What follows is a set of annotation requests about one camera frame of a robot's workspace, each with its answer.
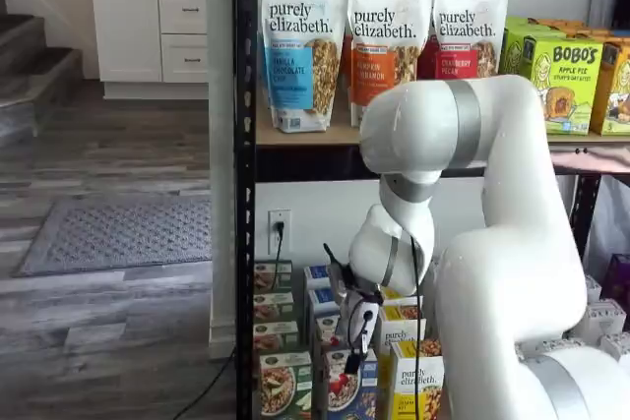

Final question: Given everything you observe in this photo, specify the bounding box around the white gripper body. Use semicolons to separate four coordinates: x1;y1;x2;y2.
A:
338;290;384;357

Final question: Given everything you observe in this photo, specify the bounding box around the black metal shelf rack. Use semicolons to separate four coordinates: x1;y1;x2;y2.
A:
230;0;630;420

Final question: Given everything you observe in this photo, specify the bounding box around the grey patterned floor mat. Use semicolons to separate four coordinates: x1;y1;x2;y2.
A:
12;193;214;278

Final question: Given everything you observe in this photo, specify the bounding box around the green Bobo's apple pie box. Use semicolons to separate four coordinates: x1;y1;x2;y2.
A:
502;15;567;38
496;26;604;136

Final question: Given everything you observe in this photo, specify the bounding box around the white organic pantry box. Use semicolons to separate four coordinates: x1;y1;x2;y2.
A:
599;330;630;363
583;273;604;303
573;299;627;347
511;337;588;358

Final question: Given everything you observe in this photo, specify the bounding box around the purple snack box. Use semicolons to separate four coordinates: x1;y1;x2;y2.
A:
603;252;630;316

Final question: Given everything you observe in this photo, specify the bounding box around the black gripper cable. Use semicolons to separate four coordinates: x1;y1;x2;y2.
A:
344;234;425;420

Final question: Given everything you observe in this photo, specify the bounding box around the white wall outlet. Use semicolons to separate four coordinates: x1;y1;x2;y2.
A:
268;209;292;257

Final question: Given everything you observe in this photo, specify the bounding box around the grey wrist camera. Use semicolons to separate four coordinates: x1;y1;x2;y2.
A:
322;241;356;304

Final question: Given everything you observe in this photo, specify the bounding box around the blue purely elizabeth granola bag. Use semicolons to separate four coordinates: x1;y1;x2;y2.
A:
260;0;351;135

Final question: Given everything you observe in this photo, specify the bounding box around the yellow Bobo's snack box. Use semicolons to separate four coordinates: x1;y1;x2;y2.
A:
589;40;630;137
560;26;630;47

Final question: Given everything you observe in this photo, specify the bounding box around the green oatmeal box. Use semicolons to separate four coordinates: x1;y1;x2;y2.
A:
253;260;293;293
259;350;314;420
253;320;300;355
253;291;295;324

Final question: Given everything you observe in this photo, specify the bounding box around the black power cord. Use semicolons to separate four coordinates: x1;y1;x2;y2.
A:
171;220;287;420

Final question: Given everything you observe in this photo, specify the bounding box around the dark wooden staircase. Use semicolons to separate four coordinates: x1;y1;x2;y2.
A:
0;0;85;146

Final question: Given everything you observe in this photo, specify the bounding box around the white kitchen cabinet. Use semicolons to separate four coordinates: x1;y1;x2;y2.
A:
88;0;211;100

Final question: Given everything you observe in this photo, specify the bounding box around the red purely elizabeth granola bag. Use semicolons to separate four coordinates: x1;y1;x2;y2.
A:
416;35;439;82
432;0;510;81

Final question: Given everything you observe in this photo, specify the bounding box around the yellow purely elizabeth box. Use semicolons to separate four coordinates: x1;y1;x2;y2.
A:
379;286;419;308
388;339;444;420
377;305;428;357

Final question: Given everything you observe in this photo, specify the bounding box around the orange purely elizabeth granola bag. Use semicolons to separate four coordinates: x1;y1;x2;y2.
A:
341;33;354;109
346;0;437;129

